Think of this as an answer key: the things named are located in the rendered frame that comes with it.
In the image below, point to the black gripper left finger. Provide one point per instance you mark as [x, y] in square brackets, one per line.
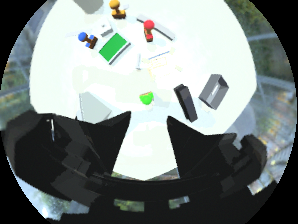
[104, 138]

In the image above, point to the orange rubber stamp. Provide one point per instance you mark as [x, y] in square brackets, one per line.
[116, 13]

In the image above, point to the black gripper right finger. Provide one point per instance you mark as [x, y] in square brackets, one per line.
[190, 146]

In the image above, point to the red stamp with round knob handle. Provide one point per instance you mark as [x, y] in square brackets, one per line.
[148, 27]

